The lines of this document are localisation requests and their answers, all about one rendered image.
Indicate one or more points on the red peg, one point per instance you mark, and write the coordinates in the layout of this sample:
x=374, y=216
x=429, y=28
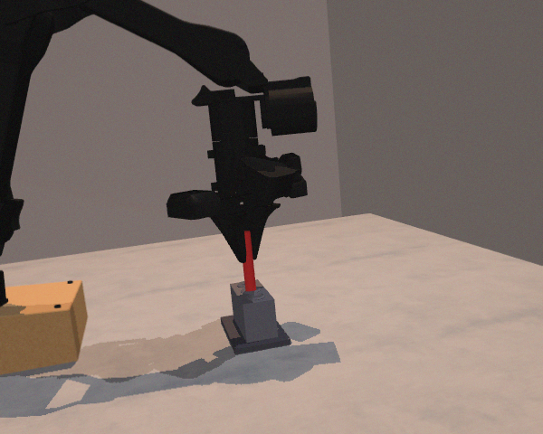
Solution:
x=248, y=267

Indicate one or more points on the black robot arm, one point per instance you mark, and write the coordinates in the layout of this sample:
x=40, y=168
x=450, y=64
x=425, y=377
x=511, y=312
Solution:
x=287, y=106

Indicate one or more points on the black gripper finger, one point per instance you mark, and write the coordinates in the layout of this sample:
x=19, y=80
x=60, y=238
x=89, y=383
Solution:
x=255, y=221
x=231, y=226

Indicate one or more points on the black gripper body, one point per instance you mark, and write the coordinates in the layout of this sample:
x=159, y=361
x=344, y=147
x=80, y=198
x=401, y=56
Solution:
x=199, y=204

